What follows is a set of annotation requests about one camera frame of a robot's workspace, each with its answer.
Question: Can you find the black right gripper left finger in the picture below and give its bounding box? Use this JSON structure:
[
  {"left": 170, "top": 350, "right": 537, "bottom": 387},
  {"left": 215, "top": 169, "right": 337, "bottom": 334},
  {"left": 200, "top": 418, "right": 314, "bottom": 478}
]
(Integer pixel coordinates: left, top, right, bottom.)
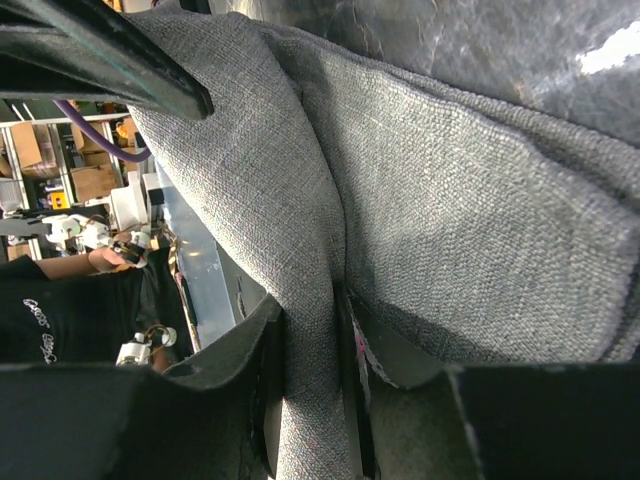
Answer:
[{"left": 1, "top": 296, "right": 284, "bottom": 479}]

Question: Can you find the person in black shirt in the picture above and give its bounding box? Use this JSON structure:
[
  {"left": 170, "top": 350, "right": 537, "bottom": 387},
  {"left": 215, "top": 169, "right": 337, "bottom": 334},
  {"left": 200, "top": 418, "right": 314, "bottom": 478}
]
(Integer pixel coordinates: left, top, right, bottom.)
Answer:
[{"left": 1, "top": 248, "right": 193, "bottom": 365}]

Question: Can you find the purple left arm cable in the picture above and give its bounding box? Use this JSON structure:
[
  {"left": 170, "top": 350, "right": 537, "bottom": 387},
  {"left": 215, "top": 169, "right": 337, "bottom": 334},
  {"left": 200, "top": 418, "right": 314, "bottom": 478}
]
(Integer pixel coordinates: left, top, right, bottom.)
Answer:
[{"left": 52, "top": 98, "right": 154, "bottom": 164}]

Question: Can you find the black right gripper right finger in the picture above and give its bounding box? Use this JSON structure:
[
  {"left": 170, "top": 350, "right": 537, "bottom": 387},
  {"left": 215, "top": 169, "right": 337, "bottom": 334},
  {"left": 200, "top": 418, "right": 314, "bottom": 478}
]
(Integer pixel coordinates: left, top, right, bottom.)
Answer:
[{"left": 334, "top": 286, "right": 639, "bottom": 479}]

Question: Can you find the storage shelf with boxes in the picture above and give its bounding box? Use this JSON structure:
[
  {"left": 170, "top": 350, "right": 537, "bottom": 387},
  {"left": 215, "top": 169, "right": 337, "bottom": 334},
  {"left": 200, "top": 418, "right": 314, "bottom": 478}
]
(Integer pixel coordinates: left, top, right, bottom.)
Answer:
[{"left": 1, "top": 116, "right": 150, "bottom": 261}]

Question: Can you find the grey cloth napkin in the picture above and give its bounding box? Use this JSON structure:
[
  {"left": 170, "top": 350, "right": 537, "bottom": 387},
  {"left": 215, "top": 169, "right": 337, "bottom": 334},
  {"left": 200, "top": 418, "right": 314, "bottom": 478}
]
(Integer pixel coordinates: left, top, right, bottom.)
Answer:
[{"left": 130, "top": 6, "right": 639, "bottom": 479}]

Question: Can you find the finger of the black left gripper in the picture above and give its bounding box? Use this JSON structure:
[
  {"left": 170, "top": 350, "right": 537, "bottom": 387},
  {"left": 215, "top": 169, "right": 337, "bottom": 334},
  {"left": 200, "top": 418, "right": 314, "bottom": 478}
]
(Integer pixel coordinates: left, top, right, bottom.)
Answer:
[{"left": 1, "top": 1, "right": 213, "bottom": 120}]

